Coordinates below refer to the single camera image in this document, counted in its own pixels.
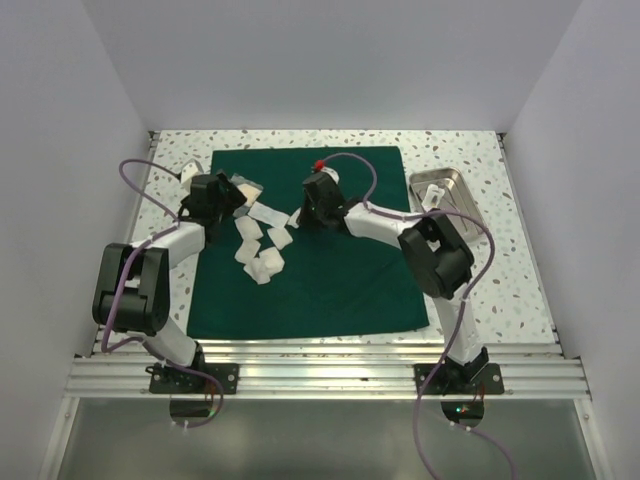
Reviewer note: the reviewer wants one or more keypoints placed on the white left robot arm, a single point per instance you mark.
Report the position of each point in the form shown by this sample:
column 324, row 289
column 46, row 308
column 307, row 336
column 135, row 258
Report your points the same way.
column 132, row 297

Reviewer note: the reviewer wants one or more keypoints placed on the small white gauze pad top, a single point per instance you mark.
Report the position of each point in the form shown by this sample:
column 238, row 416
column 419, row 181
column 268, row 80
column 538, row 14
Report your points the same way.
column 294, row 219

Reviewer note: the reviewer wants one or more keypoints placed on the clear bag with gloves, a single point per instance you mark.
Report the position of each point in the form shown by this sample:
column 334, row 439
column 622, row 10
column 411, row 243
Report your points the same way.
column 251, row 191

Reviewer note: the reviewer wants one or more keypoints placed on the white gauze pad front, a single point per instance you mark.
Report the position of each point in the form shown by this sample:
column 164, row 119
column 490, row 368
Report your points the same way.
column 258, row 271

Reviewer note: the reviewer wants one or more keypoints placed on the aluminium rail frame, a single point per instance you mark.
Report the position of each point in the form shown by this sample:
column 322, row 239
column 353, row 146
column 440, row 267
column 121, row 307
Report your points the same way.
column 342, row 407

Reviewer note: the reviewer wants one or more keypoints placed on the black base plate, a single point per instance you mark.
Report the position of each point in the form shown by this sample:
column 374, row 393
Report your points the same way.
column 171, row 381
column 446, row 382

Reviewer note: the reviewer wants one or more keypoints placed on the white gauze pad upper left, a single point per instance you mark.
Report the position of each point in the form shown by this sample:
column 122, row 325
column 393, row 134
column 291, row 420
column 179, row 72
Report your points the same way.
column 248, row 229

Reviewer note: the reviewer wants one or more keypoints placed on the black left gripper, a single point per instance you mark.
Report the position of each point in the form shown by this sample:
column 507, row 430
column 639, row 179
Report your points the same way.
column 232, row 198

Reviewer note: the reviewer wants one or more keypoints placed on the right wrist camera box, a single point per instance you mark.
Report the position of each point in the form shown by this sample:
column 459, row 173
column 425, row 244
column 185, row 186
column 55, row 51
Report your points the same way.
column 331, row 174

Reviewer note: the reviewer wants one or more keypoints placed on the white gauze pad lower middle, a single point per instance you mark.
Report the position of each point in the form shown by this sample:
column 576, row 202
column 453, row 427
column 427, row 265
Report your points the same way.
column 272, row 259

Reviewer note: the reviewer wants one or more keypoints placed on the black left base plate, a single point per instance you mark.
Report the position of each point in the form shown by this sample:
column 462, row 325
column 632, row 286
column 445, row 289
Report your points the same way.
column 171, row 381

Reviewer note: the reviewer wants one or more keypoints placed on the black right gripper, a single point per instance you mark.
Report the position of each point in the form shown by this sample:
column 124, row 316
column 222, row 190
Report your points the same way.
column 305, row 219

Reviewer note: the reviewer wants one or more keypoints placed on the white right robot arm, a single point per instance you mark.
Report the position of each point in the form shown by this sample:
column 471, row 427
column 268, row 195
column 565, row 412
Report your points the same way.
column 437, row 256

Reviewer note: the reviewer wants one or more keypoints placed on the white gauze pad middle left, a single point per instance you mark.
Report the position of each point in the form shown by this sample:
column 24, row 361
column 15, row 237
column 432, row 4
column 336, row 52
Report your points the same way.
column 247, row 251

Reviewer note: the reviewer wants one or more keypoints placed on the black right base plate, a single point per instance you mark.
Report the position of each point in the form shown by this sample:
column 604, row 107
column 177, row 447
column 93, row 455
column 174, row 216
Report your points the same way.
column 446, row 382

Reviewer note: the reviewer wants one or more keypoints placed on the white printed paper packet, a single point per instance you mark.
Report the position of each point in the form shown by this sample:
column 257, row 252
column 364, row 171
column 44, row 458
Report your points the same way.
column 267, row 215

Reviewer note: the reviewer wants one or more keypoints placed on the green surgical cloth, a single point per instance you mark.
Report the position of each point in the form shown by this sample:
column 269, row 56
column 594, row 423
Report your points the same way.
column 331, row 284

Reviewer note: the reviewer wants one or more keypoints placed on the clear pouch with dark item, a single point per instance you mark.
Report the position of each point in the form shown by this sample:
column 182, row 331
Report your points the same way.
column 434, row 195

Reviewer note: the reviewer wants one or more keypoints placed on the stainless steel tray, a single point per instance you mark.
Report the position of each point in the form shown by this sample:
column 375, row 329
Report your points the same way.
column 456, row 195

